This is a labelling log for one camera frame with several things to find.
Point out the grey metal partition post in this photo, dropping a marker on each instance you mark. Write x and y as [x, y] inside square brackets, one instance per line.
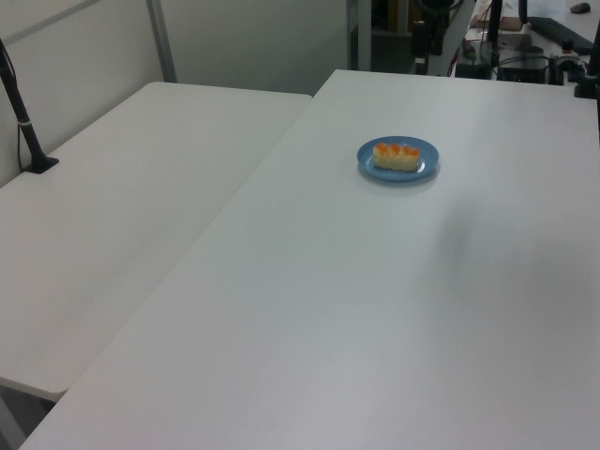
[161, 40]

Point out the black Franka gripper body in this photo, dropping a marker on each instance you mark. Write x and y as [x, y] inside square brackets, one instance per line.
[427, 38]

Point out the blue round plastic plate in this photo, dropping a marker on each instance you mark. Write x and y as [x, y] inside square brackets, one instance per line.
[375, 164]

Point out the brown cardboard box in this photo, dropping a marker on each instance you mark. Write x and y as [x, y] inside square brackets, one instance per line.
[511, 24]

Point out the wooden cabinet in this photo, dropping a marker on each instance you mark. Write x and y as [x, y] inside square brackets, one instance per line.
[398, 16]

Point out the black camera stand pole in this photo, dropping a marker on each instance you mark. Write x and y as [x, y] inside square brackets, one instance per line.
[24, 126]

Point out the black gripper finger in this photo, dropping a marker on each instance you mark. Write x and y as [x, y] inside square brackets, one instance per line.
[417, 65]
[424, 65]

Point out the black upright monitor pole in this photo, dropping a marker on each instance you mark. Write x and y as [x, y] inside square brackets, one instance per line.
[495, 23]

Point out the dark computer mouse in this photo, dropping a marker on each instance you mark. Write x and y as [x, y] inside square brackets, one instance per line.
[581, 7]

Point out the black computer keyboard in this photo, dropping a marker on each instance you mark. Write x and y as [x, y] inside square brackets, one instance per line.
[560, 32]

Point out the black clamp camera stand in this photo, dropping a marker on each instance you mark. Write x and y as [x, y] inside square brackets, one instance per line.
[591, 70]

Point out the black electronics box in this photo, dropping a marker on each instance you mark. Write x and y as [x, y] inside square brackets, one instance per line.
[521, 70]

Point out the bread slice with orange topping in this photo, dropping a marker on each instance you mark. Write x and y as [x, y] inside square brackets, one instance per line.
[394, 157]

